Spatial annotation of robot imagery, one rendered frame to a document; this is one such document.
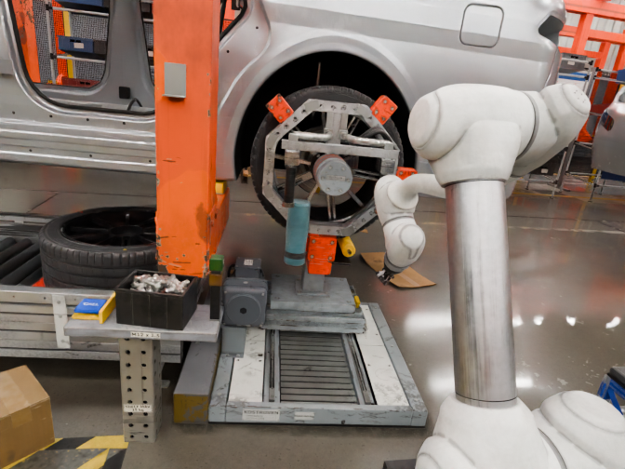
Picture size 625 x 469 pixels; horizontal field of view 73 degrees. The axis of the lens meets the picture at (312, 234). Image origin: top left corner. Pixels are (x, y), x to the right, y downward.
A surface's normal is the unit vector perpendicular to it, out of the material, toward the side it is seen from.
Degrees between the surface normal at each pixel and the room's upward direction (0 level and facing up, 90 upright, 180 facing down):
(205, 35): 90
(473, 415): 40
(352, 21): 90
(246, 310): 90
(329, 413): 90
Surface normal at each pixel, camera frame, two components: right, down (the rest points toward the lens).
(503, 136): 0.31, 0.04
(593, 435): -0.21, -0.41
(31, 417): 0.75, 0.29
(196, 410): 0.08, 0.33
